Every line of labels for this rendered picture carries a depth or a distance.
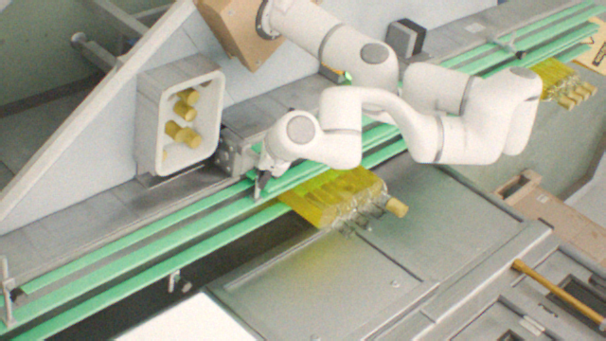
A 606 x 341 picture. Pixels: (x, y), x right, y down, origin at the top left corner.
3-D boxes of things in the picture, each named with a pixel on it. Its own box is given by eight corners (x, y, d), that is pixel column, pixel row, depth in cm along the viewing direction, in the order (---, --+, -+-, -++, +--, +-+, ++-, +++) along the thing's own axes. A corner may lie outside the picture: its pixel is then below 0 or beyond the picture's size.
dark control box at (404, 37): (382, 46, 236) (404, 60, 232) (387, 22, 232) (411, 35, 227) (400, 40, 242) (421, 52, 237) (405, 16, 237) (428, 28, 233)
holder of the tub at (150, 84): (132, 177, 186) (152, 195, 182) (137, 73, 170) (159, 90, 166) (189, 152, 197) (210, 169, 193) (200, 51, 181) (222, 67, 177)
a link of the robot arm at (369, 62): (348, 11, 168) (408, 49, 162) (350, 53, 179) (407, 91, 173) (315, 37, 165) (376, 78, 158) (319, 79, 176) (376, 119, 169)
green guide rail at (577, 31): (245, 175, 195) (268, 193, 191) (245, 171, 194) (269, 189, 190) (581, 19, 307) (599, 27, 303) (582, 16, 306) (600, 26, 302)
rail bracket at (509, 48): (484, 42, 255) (519, 62, 248) (490, 21, 251) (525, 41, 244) (490, 39, 257) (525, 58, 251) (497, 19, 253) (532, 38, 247)
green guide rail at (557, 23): (249, 150, 190) (273, 168, 186) (249, 146, 190) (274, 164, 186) (588, 1, 303) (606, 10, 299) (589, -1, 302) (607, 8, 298)
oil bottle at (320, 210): (263, 188, 204) (327, 236, 194) (267, 170, 201) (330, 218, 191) (279, 181, 208) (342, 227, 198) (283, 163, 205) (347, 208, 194)
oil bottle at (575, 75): (520, 62, 285) (588, 100, 271) (525, 49, 282) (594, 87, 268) (527, 59, 288) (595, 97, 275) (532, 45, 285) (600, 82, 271)
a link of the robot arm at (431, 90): (473, 64, 160) (467, 114, 174) (360, 33, 167) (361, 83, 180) (460, 100, 156) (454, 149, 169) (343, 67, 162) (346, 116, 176)
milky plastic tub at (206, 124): (133, 160, 183) (156, 180, 178) (137, 73, 169) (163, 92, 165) (192, 134, 194) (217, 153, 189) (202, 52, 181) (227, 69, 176)
